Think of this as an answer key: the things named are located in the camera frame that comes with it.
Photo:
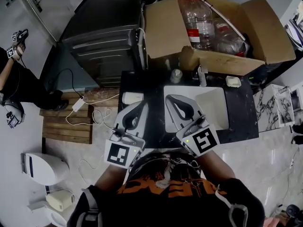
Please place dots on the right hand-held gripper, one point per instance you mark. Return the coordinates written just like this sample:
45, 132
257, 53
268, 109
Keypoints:
201, 141

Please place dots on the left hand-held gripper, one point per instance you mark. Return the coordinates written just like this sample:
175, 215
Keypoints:
118, 152

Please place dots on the cream white hair dryer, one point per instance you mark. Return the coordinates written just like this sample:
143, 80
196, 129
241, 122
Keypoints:
132, 98

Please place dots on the black countertop vanity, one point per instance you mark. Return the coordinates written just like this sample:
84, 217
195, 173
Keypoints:
239, 112

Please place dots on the person's right forearm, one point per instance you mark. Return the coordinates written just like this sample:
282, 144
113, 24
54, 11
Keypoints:
217, 167

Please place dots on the person's left forearm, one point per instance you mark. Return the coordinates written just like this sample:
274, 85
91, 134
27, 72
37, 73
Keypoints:
110, 176

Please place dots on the small glass jar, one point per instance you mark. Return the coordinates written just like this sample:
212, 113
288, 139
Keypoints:
176, 76

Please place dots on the chrome faucet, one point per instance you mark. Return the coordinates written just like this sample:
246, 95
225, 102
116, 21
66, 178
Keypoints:
203, 77

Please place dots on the white soap dish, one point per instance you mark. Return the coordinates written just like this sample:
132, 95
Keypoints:
233, 81

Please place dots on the brown wooden pallet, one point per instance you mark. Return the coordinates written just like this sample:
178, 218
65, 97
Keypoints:
66, 131

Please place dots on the dark grey washing machine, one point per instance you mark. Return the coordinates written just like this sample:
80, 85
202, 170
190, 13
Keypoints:
104, 51

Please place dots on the large cardboard box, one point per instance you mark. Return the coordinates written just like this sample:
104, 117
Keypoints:
165, 32

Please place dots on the grey blue platform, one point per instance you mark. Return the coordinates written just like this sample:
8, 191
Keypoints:
61, 79

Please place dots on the crumpled clear plastic bottle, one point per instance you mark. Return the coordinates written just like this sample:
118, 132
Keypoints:
229, 41

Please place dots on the white marble pattern cabinet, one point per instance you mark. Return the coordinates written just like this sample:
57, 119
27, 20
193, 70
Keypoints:
267, 107

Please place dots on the clear bottle red label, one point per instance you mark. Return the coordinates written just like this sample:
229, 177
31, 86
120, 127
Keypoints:
197, 22

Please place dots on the black shirt orange print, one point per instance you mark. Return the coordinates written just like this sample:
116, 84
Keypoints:
165, 204

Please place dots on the white toilet blue stripe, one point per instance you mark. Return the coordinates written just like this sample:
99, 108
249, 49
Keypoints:
47, 169

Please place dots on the thin metal rod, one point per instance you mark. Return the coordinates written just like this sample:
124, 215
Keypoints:
225, 14

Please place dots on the cream plastic box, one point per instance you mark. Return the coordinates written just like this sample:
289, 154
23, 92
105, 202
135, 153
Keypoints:
59, 200

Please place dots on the plain white toilet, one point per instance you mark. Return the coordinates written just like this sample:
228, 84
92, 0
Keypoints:
47, 216

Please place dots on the white door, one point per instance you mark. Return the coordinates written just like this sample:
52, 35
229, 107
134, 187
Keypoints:
54, 6

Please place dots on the small black camera device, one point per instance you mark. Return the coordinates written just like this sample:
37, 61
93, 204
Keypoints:
13, 121

